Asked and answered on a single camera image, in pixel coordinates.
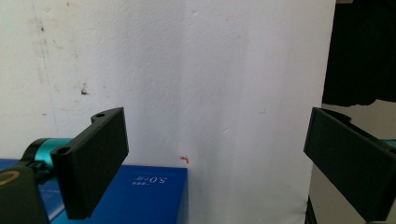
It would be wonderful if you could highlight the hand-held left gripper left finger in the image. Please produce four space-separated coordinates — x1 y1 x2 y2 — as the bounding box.
50 106 130 220

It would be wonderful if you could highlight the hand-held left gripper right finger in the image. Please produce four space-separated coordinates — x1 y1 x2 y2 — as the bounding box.
303 106 396 223

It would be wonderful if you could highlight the blue cardboard box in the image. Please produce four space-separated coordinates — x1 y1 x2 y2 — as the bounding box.
0 158 190 224

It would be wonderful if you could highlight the dark curtain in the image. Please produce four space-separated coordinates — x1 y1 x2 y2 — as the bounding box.
321 0 396 107

